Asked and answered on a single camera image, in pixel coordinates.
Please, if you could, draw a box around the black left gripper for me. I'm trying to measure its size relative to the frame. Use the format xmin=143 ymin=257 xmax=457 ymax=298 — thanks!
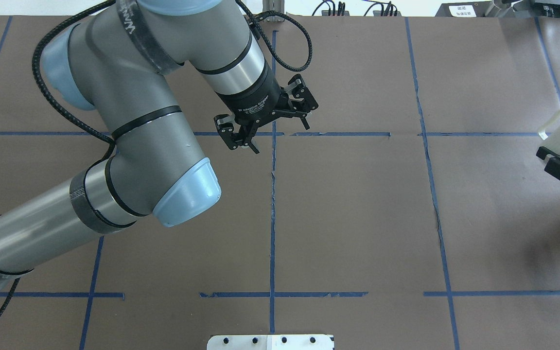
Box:
xmin=213 ymin=73 xmax=319 ymax=154

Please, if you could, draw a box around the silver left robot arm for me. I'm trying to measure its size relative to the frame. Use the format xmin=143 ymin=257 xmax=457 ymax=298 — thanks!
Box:
xmin=0 ymin=0 xmax=318 ymax=290

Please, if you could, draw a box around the black label box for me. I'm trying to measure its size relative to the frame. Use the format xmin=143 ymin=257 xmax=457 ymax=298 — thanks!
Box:
xmin=435 ymin=1 xmax=491 ymax=18

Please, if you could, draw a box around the grey aluminium frame post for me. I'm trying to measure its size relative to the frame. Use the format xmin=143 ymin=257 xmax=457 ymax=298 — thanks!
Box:
xmin=262 ymin=0 xmax=286 ymax=22

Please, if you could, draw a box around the white pedestal base plate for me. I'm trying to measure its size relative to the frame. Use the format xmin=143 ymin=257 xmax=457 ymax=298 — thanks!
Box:
xmin=206 ymin=333 xmax=335 ymax=350

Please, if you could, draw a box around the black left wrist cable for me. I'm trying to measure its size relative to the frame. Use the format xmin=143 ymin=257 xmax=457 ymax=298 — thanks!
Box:
xmin=0 ymin=0 xmax=314 ymax=349

